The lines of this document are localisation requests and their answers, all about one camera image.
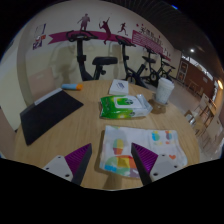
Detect blue and orange tube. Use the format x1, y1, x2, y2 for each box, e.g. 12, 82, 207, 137
61, 83, 84, 91

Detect black tablet folio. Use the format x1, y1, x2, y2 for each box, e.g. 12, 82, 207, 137
19, 87, 85, 147

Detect white towel with colourful print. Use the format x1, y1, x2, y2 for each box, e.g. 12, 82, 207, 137
98, 124, 189, 179

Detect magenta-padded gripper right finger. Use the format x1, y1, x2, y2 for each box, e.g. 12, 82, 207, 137
130, 142, 181, 186

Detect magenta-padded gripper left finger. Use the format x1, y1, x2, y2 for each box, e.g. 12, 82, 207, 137
42, 143, 93, 186

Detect white paper cup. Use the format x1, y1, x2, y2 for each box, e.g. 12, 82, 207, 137
154, 77, 175, 105

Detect small white box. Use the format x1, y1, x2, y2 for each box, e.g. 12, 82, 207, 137
108, 78, 130, 96

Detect black exercise bike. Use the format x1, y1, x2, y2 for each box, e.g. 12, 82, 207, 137
156, 53, 177, 83
114, 34, 149, 88
65, 29, 119, 82
141, 46, 162, 88

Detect green wet wipes pack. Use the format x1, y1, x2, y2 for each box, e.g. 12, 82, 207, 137
99, 93, 154, 120

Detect group of wooden chairs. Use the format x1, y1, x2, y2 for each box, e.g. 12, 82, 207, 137
184, 93, 224, 154

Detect brown round cup holder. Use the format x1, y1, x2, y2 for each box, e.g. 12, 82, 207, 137
151, 93, 169, 114

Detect purple and white wall poster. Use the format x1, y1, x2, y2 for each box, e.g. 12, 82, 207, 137
32, 23, 48, 51

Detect wooden chair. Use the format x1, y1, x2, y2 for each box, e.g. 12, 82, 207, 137
28, 68, 57, 103
0, 106, 18, 158

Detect ceiling lights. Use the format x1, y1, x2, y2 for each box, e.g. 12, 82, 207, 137
170, 3, 196, 54

